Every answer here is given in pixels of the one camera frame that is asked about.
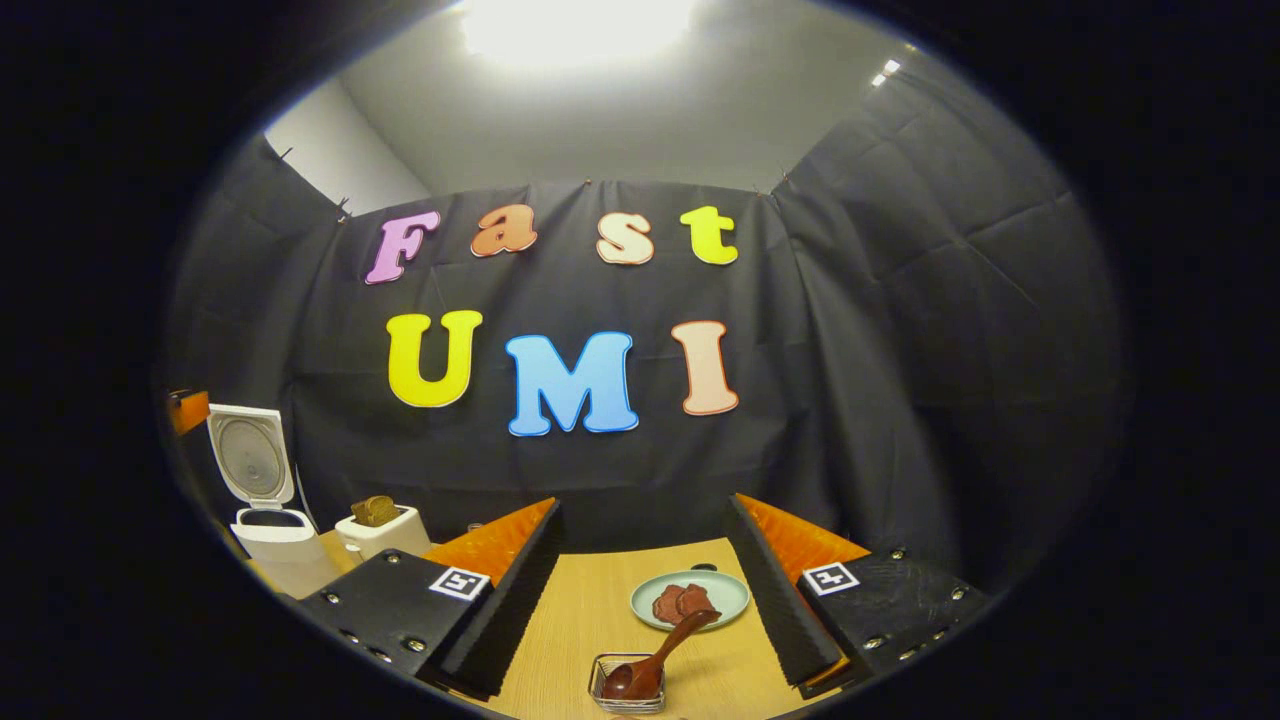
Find large ceiling light panel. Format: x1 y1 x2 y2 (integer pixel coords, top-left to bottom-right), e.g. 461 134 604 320
460 0 701 63

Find black backdrop cloth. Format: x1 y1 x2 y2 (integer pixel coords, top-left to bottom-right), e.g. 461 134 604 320
165 65 1126 591

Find white toaster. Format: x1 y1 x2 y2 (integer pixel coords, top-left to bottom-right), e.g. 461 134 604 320
335 505 433 562

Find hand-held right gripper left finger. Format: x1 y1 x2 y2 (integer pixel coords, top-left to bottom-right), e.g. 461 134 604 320
300 498 563 699

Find wooden spoon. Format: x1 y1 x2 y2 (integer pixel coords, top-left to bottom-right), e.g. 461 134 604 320
602 608 722 701

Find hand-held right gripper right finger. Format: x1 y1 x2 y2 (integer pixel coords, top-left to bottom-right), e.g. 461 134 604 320
725 493 991 699

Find white rice cooker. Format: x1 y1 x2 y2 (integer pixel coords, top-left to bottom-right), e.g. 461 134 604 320
207 403 343 599

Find green plate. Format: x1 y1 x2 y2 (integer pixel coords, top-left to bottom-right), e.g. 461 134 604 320
630 570 751 633

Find brown meat pieces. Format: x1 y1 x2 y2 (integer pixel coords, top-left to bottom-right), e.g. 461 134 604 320
652 584 720 626

